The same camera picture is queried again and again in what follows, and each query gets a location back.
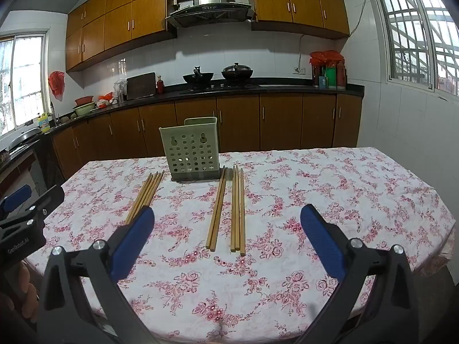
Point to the green box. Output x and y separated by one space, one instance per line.
330 77

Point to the red plastic bag on wall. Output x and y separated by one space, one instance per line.
56 84

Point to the wall power outlet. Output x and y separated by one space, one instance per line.
298 70

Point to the red and white plastic bag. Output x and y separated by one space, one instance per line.
105 99

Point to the wooden lower kitchen cabinets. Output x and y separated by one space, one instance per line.
279 122

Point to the pink floral tablecloth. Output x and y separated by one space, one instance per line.
251 294

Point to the large barred window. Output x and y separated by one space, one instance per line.
419 36

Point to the wooden upper wall cabinets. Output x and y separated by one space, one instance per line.
118 25

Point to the wooden chopstick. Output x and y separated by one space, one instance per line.
153 190
145 195
219 209
237 208
149 193
138 197
242 211
233 208
215 208

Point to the red plastic bags on jars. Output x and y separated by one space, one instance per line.
328 61

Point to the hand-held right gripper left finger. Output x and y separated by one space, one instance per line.
133 242

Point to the green perforated utensil holder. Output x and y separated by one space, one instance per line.
186 150

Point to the pale green basin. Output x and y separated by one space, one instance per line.
84 109

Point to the clear plastic jars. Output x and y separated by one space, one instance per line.
121 89

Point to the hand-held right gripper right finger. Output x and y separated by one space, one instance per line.
322 242

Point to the black kitchen countertop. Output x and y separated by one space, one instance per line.
287 89

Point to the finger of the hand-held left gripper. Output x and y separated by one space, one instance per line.
15 195
50 197

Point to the metal faucet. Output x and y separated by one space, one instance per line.
53 113

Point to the gas stove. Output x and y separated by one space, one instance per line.
218 86

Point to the small sliding window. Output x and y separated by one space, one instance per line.
21 79

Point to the red basin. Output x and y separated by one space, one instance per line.
84 99

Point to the dark wooden cutting board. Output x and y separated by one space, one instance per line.
140 86

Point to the person's left hand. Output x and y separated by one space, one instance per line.
29 302

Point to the yellow dish soap bottle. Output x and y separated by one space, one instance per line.
44 123

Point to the left bundle of chopsticks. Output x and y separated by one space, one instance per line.
142 197

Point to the metal pan in sink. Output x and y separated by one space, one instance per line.
23 137

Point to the red bottle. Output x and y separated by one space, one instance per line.
160 86

